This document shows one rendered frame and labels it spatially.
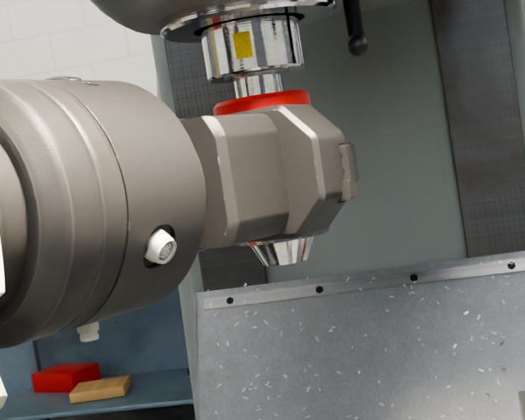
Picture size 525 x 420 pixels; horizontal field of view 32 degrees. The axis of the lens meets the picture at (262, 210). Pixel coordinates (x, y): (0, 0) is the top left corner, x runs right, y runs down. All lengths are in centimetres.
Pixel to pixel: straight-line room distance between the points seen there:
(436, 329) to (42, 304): 54
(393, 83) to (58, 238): 56
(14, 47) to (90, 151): 490
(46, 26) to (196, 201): 481
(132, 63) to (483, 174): 419
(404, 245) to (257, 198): 47
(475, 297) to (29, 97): 56
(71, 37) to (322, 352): 435
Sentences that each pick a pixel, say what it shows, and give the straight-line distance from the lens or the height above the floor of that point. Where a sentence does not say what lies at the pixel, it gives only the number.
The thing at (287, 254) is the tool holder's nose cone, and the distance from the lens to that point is 43.
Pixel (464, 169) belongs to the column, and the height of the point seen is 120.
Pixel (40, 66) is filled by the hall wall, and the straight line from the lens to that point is 512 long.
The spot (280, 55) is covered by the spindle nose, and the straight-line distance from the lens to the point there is 42.
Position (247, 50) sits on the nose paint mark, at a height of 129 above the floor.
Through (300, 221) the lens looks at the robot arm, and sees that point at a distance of 37.
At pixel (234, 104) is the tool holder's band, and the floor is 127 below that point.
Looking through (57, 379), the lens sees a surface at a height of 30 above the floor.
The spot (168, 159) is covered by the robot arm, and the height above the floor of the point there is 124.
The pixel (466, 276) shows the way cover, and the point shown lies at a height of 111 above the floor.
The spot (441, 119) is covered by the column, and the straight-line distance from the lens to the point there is 80.
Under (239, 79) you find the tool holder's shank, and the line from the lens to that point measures 43.
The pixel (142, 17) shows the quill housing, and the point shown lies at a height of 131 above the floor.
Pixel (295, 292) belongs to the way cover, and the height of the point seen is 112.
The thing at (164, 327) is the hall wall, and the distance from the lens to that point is 495.
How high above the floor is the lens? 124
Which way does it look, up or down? 3 degrees down
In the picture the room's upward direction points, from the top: 9 degrees counter-clockwise
